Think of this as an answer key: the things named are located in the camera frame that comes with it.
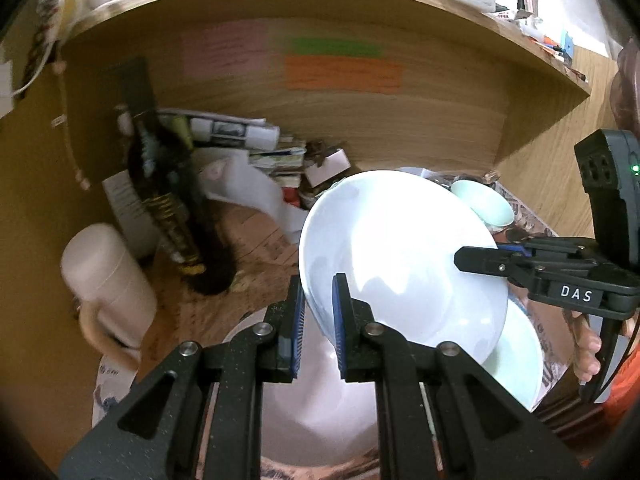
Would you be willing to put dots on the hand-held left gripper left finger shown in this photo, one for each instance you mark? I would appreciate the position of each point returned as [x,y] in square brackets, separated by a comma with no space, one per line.
[298,330]

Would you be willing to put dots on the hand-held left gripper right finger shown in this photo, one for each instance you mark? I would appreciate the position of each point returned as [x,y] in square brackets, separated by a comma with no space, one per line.
[339,335]

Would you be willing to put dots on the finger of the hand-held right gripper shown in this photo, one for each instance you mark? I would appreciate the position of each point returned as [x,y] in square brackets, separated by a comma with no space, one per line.
[485,260]
[550,246]

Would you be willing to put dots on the grey bowl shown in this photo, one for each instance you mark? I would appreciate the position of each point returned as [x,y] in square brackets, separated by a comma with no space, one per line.
[310,410]

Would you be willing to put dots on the white plate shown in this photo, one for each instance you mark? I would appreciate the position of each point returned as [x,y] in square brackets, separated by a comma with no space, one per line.
[400,260]

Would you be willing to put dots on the mint green plate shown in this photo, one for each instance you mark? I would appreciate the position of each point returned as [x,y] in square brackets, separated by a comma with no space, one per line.
[520,360]

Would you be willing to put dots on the person's right hand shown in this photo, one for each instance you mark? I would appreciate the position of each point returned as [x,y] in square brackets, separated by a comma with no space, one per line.
[587,355]

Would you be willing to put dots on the mint green bowl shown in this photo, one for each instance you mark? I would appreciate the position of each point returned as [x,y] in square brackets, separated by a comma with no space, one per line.
[482,200]

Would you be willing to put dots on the printed newspaper table cover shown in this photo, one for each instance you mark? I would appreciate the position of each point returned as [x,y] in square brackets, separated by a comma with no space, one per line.
[250,250]

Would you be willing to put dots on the white paper sheet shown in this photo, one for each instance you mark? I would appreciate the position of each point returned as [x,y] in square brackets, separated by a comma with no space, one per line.
[250,185]

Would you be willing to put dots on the wooden shelf unit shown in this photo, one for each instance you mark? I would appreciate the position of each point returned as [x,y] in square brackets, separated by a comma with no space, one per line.
[400,125]

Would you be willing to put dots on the small white box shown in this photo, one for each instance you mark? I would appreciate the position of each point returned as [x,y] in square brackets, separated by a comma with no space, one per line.
[330,165]

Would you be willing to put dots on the stack of magazines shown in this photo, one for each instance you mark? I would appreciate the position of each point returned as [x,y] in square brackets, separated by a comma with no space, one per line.
[280,160]

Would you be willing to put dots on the white mug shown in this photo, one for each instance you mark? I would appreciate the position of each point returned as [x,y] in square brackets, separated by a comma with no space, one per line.
[107,280]

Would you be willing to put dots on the black bottle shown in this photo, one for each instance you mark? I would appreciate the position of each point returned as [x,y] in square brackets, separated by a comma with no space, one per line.
[165,180]

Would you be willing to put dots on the white ribbed container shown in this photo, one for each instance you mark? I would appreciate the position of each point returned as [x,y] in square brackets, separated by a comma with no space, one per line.
[125,205]

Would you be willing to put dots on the rolled newspapers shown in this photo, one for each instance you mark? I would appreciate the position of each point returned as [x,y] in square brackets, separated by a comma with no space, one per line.
[225,127]

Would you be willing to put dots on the orange sticky note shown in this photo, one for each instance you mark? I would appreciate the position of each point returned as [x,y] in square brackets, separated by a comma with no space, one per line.
[345,75]

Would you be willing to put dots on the green sticky note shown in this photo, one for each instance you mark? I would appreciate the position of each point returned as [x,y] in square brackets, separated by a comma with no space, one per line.
[337,47]

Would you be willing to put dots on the pink sticky note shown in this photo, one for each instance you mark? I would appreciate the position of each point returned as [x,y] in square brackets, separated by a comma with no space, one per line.
[225,47]

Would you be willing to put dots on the dark striped brush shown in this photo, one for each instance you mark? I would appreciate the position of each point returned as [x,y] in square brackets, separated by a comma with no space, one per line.
[50,20]

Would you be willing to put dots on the white wall adapter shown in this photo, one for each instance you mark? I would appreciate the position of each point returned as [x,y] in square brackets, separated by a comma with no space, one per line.
[5,87]

